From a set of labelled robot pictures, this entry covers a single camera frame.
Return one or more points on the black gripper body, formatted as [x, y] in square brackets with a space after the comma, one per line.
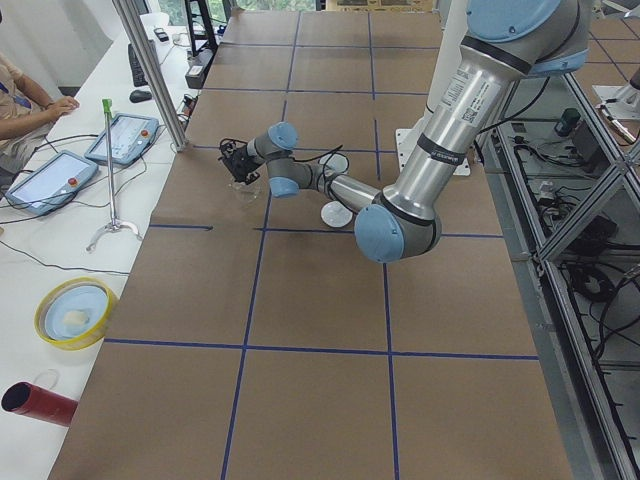
[242, 161]

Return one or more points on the white cup lid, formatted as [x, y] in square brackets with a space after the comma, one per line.
[335, 215]

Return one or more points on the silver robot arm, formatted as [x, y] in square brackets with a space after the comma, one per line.
[505, 41]

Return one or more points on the black computer box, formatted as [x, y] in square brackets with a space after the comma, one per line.
[198, 68]

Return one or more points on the teach pendant far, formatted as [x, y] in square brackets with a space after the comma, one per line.
[131, 135]

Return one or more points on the teach pendant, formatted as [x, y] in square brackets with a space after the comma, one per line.
[53, 184]
[131, 135]

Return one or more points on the black computer mouse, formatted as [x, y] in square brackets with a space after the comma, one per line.
[139, 96]

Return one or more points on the black keyboard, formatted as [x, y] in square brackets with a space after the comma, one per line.
[137, 72]

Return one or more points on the reacher grabber tool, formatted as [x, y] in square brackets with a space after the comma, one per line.
[115, 224]

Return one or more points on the teach pendant near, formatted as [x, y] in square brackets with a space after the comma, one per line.
[53, 184]

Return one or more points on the person at desk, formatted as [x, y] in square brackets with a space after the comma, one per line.
[27, 115]

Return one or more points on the yellow tape roll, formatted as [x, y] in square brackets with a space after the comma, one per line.
[75, 314]

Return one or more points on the red cylinder tube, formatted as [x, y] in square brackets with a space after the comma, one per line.
[35, 402]

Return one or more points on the aluminium frame post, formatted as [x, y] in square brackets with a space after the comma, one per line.
[137, 35]

